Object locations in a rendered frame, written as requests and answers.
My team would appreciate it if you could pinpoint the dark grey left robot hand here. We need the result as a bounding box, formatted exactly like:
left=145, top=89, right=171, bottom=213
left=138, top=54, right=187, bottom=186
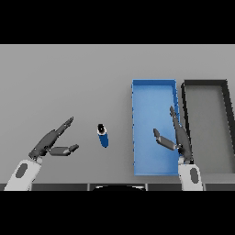
left=28, top=116, right=80, bottom=161

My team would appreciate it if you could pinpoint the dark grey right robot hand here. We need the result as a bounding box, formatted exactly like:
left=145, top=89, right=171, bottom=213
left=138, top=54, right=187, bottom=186
left=152, top=106, right=195, bottom=164

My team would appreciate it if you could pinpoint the dark grey bin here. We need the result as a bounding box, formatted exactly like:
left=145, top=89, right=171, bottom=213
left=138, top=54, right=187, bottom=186
left=181, top=79, right=235, bottom=175

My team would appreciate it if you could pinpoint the blue bin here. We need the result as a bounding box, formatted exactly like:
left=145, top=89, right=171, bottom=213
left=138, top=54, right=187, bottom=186
left=131, top=78, right=182, bottom=176

